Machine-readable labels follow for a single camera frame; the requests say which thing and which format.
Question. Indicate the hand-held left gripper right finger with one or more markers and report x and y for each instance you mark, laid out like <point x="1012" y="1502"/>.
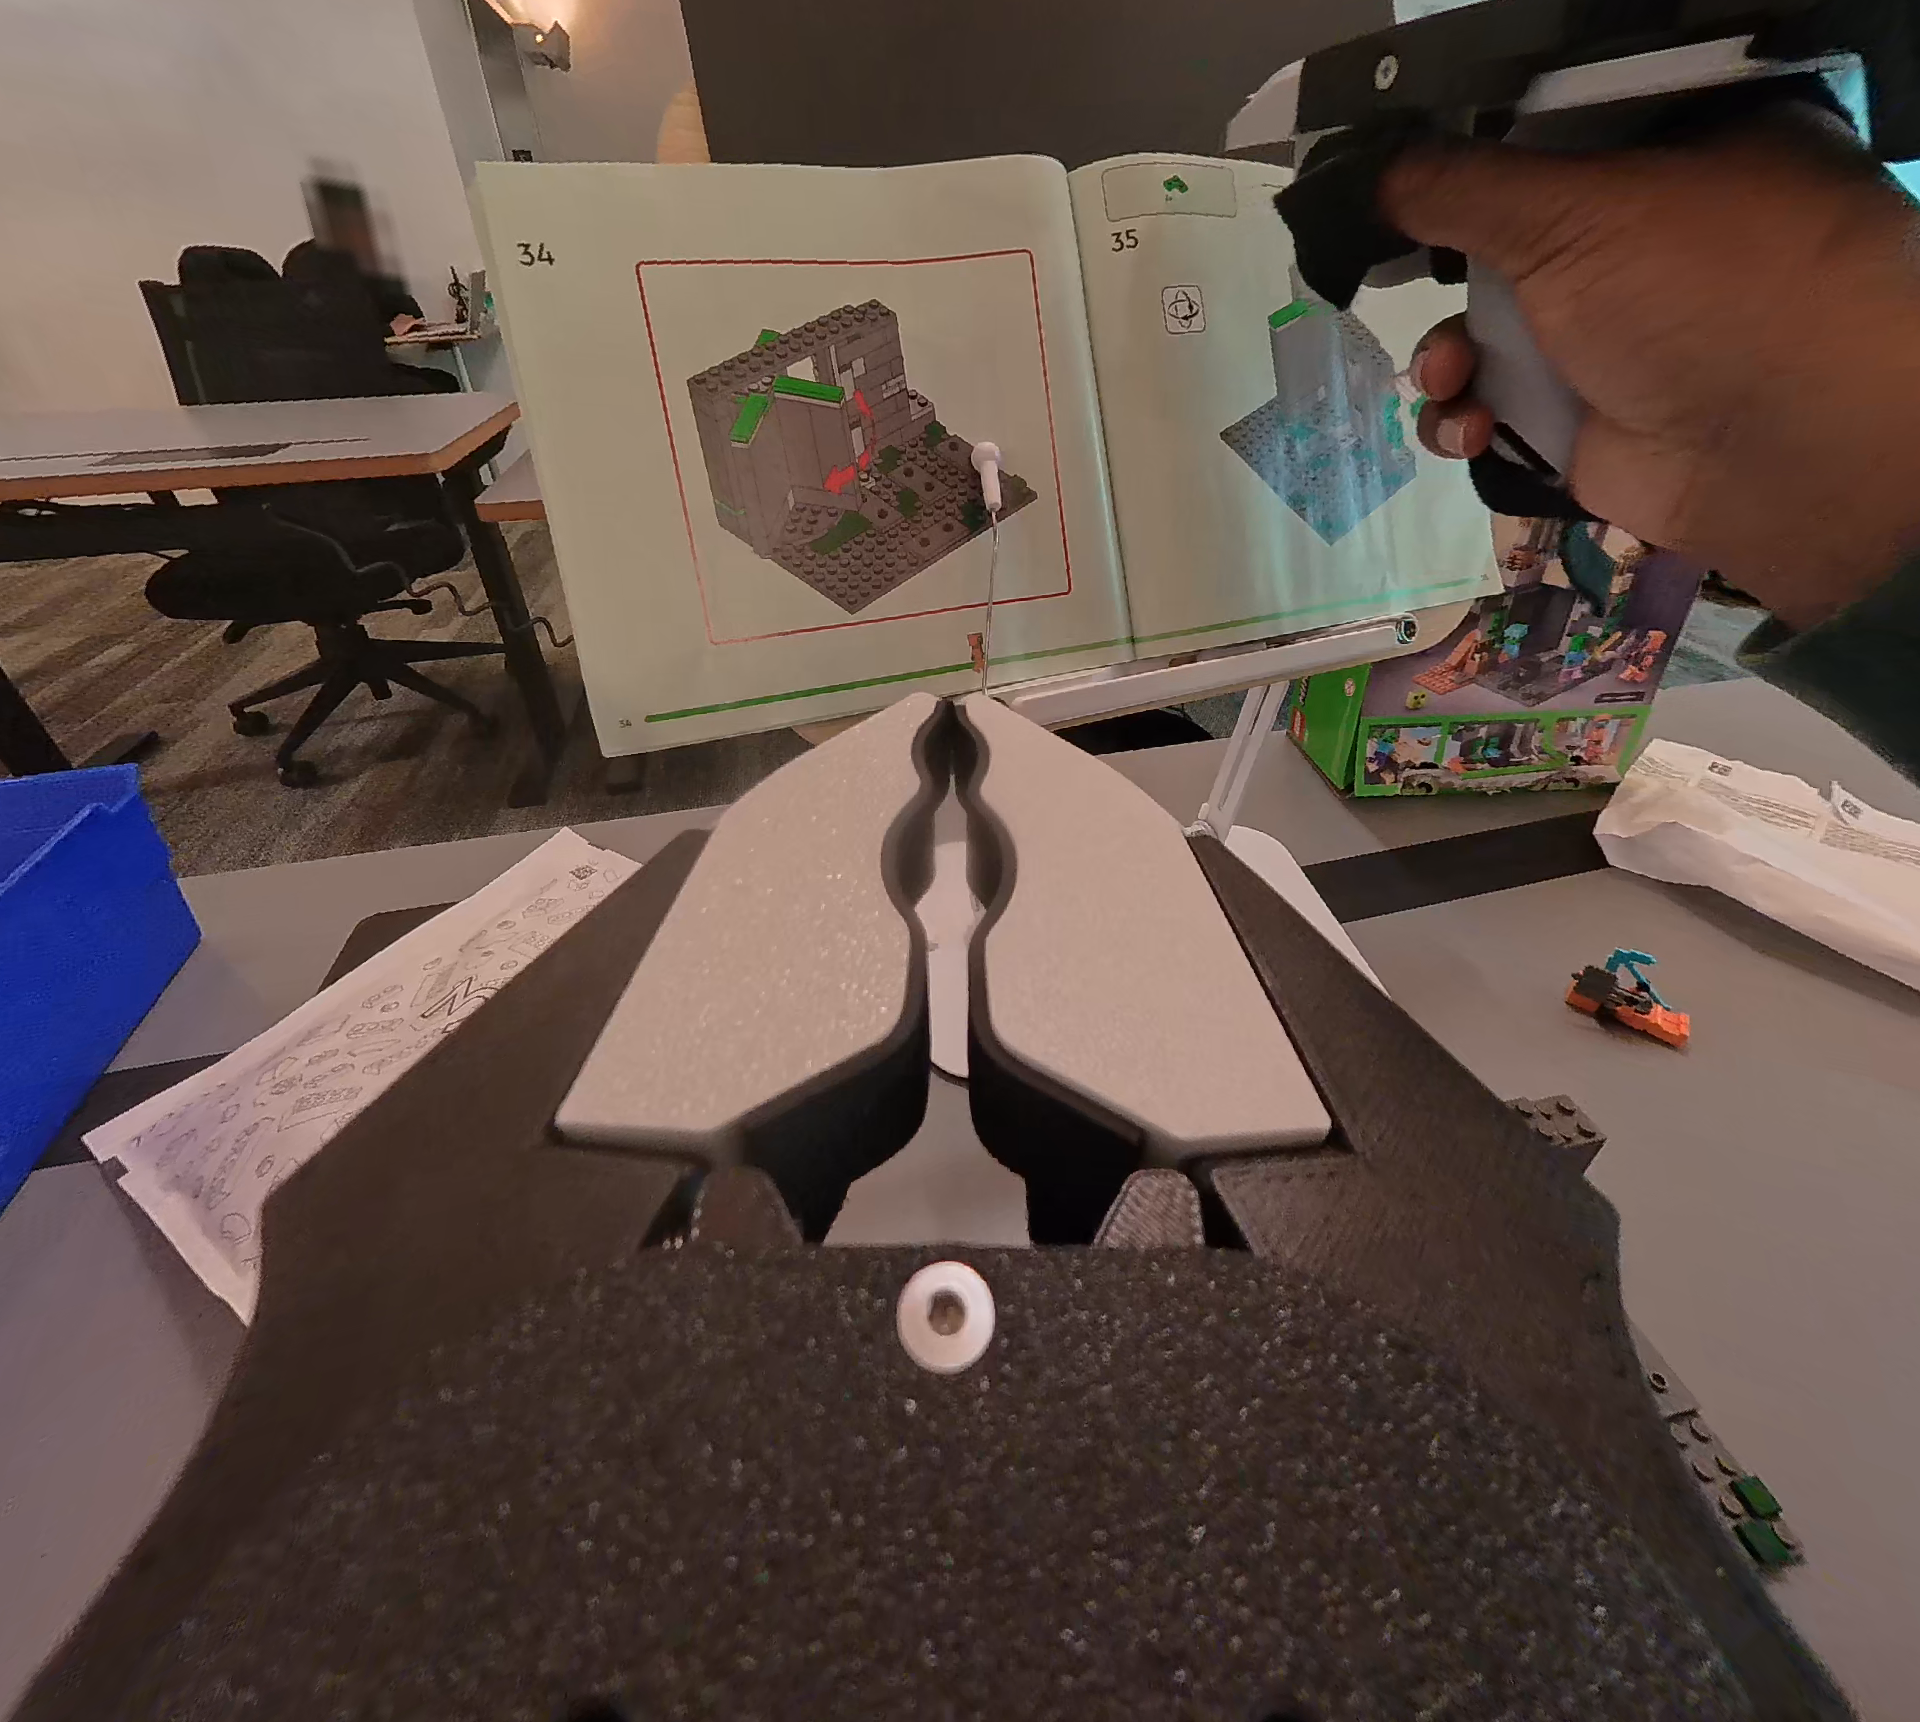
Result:
<point x="1154" y="987"/>

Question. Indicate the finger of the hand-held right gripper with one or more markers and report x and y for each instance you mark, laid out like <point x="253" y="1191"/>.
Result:
<point x="1263" y="115"/>

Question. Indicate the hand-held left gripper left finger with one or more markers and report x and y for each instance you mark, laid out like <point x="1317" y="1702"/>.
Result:
<point x="721" y="987"/>

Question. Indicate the white and wooden book stand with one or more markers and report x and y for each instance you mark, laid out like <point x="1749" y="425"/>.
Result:
<point x="1230" y="763"/>

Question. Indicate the grey brick build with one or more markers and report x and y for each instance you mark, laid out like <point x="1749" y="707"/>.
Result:
<point x="1560" y="1125"/>

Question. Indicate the brick instruction booklet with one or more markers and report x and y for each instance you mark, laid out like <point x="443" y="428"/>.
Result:
<point x="600" y="553"/>

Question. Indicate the blue plastic bin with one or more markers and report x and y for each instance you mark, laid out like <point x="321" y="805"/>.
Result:
<point x="75" y="942"/>

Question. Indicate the office desk with orange edge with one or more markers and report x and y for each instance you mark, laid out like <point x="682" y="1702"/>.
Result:
<point x="225" y="441"/>

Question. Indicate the person's right hand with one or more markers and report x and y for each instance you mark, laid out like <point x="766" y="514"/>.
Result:
<point x="1695" y="326"/>

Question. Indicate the green toy brick set box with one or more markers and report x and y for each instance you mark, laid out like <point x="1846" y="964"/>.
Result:
<point x="1500" y="741"/>

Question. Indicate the paper bag with line drawings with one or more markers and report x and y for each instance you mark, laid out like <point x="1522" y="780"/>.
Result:
<point x="300" y="1076"/>

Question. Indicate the small orange brick figure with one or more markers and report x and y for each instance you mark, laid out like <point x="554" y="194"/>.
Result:
<point x="1629" y="1002"/>

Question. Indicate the black office chair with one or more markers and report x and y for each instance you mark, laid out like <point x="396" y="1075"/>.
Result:
<point x="300" y="583"/>
<point x="210" y="326"/>

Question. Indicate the white paper bag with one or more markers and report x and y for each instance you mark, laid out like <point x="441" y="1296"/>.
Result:
<point x="1754" y="836"/>

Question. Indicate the grey wall lamp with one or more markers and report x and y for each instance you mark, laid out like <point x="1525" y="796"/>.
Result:
<point x="543" y="45"/>

